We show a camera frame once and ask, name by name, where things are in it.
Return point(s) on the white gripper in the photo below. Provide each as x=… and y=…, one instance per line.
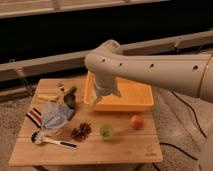
x=104, y=85

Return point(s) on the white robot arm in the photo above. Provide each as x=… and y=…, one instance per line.
x=191, y=75

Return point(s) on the orange plastic bin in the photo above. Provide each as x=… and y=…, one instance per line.
x=135, y=97

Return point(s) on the green apple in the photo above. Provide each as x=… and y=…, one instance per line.
x=106, y=131

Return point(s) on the blue crumpled cloth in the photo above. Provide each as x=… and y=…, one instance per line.
x=55, y=116

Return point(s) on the wooden folding table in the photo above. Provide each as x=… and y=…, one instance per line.
x=126, y=146

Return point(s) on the white dish brush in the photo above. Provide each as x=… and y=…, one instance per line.
x=40, y=138

